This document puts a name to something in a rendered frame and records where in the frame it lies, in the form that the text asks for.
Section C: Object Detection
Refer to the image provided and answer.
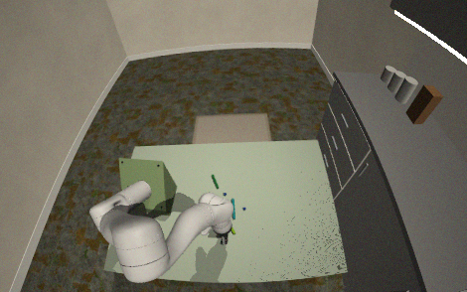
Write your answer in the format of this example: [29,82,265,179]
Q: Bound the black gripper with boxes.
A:
[216,225,233,244]

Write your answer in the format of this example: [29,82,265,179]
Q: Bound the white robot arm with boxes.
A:
[89,181,234,283]

